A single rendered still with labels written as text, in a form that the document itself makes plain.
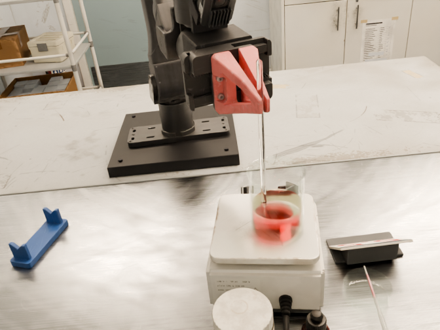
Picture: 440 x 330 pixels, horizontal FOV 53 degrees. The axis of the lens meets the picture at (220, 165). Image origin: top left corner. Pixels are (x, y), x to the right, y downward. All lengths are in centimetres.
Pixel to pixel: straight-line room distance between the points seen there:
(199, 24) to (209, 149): 34
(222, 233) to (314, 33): 255
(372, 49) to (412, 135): 226
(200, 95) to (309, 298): 26
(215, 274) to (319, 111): 57
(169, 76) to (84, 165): 24
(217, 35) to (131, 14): 299
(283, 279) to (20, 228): 44
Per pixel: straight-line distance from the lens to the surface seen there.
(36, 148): 100
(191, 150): 82
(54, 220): 73
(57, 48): 267
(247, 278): 50
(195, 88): 50
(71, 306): 61
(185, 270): 60
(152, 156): 82
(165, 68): 79
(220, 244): 50
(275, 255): 49
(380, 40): 314
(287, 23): 294
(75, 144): 98
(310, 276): 50
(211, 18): 50
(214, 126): 87
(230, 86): 47
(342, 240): 63
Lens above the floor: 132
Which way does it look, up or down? 32 degrees down
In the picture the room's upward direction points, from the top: 6 degrees counter-clockwise
